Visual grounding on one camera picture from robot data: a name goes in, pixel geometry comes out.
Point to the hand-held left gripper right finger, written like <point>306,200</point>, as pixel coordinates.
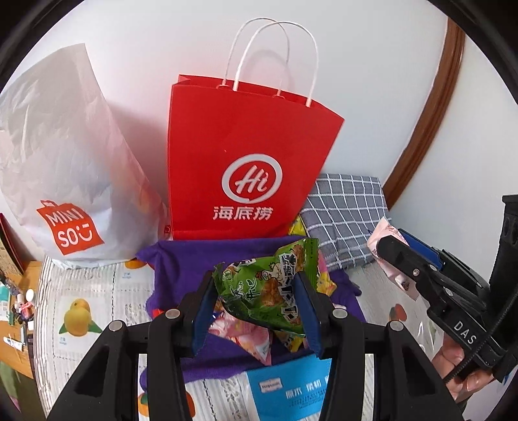
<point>313,324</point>

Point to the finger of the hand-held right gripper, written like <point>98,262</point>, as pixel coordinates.
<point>404,259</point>
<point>421,247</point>

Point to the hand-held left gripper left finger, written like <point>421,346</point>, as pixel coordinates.
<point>202,324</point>

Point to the pale pink snack packet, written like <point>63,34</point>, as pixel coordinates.
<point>384,230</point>

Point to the green snack packet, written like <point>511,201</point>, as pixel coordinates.
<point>263,291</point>

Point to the person's right hand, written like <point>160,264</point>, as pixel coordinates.
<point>449,356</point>

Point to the pink and yellow snack packet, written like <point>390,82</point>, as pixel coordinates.
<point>327,281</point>

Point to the pink crumpled snack packet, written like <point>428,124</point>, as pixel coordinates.
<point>247,336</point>

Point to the purple towel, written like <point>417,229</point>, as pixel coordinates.
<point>178,263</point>

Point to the blue tissue pack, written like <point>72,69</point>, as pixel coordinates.
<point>283,392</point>

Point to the grey checked folded cloth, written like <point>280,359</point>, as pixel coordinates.
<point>344,210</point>

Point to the small yellow packet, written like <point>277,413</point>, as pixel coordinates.
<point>297,226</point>

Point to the fruit print table cover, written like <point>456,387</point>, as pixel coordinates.
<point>101,291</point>

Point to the wooden side table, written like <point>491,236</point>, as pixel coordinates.
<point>34,283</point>

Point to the red paper bag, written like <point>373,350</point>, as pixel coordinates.
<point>243,141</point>

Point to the white plastic shopping bag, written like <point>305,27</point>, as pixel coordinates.
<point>73,162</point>

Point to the patterned book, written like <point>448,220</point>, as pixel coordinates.
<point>6,247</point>

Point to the brown wooden door frame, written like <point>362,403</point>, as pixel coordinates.
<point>437,105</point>

